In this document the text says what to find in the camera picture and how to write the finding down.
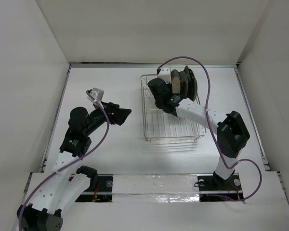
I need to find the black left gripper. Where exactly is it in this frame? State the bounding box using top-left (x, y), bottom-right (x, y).
top-left (84, 100), bottom-right (131, 136)

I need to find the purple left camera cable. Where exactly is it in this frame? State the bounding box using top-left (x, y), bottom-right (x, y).
top-left (18, 90), bottom-right (110, 231)

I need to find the striped rim cream plate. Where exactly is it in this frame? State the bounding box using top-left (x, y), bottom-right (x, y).
top-left (171, 68), bottom-right (184, 94)

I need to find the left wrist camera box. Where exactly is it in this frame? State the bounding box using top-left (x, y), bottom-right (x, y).
top-left (87, 88), bottom-right (104, 102)

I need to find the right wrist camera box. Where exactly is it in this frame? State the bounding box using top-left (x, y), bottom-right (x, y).
top-left (157, 67), bottom-right (171, 84)

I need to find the black square floral plate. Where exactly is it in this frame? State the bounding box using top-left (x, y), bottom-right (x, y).
top-left (184, 65), bottom-right (194, 101)

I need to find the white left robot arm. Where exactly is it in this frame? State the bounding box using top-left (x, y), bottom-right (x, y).
top-left (17, 102), bottom-right (131, 231)

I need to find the wire dish rack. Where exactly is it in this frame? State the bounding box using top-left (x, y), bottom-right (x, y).
top-left (140, 74), bottom-right (206, 143)

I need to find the grey reindeer plate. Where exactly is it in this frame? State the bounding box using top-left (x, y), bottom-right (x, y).
top-left (179, 71), bottom-right (190, 98)

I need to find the beige bird pattern plate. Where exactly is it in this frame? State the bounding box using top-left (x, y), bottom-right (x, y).
top-left (171, 75), bottom-right (181, 94)

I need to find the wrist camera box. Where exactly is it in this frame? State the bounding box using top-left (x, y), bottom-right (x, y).
top-left (157, 67), bottom-right (171, 84)
top-left (87, 88), bottom-right (104, 102)

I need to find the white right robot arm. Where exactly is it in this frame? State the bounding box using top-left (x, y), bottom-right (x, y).
top-left (147, 77), bottom-right (250, 189)

